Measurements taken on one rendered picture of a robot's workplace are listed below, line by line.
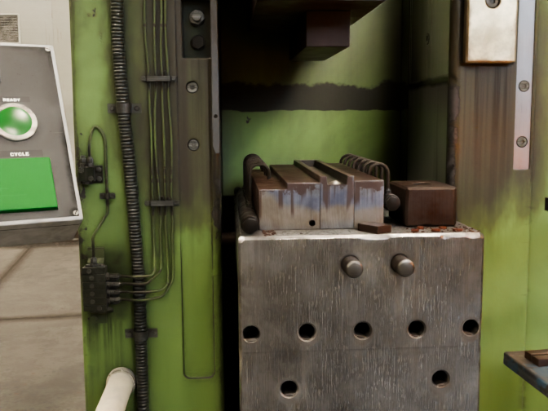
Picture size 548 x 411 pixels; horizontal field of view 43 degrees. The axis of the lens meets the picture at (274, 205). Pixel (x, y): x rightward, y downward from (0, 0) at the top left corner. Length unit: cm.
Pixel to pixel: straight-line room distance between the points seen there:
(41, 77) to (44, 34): 534
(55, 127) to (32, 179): 9
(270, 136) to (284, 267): 57
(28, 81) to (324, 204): 48
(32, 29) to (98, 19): 517
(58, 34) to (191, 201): 520
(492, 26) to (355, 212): 42
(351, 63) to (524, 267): 59
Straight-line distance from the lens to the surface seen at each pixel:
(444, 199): 115
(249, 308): 107
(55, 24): 640
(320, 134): 159
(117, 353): 132
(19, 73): 106
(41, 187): 97
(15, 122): 101
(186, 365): 132
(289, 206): 111
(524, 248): 137
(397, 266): 105
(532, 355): 115
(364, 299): 109
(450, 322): 113
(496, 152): 133
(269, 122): 157
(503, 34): 131
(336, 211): 112
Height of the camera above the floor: 109
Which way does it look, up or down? 7 degrees down
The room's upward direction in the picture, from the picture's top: straight up
